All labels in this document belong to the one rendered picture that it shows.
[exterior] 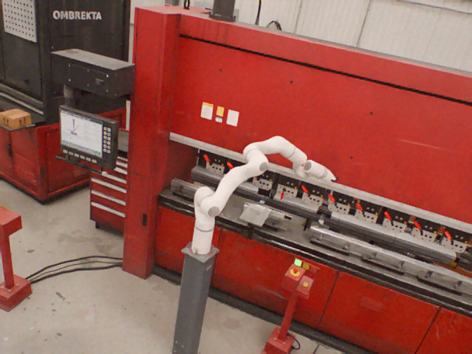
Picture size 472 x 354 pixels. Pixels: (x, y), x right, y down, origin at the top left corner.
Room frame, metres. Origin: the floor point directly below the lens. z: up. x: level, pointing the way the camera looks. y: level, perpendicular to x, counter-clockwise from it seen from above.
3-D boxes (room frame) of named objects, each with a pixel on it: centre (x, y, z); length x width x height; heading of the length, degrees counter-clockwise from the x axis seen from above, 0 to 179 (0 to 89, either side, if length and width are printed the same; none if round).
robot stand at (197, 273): (2.08, 0.13, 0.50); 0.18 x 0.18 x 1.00; 62
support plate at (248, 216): (2.64, -0.21, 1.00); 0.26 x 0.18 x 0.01; 164
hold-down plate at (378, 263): (2.45, -1.20, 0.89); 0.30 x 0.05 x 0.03; 74
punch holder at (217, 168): (2.90, 0.15, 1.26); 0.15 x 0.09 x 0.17; 74
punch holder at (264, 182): (2.79, -0.23, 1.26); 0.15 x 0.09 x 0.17; 74
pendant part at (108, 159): (2.58, 1.06, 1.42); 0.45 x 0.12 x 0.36; 74
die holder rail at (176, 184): (2.94, 0.27, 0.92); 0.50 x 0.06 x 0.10; 74
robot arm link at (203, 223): (2.11, 0.14, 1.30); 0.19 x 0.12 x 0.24; 27
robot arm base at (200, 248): (2.08, 0.13, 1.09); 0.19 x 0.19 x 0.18
